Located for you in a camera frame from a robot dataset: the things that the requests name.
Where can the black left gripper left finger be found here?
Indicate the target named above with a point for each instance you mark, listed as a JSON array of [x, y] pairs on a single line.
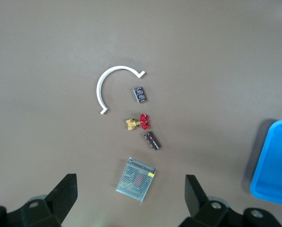
[[58, 201]]

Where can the white curved plastic bracket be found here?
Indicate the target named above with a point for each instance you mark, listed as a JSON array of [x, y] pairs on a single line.
[[99, 87]]

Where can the blue plastic tray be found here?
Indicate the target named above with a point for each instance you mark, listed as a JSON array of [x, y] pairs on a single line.
[[278, 165]]

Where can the metal mesh power supply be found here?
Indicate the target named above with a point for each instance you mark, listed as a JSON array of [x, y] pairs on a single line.
[[134, 180]]

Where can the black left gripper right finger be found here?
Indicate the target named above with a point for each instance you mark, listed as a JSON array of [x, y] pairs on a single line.
[[202, 208]]

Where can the brass valve with red handwheel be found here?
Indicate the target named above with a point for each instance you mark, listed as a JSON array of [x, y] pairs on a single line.
[[144, 121]]

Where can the long dark brown capacitor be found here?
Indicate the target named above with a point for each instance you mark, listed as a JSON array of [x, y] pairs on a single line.
[[152, 141]]

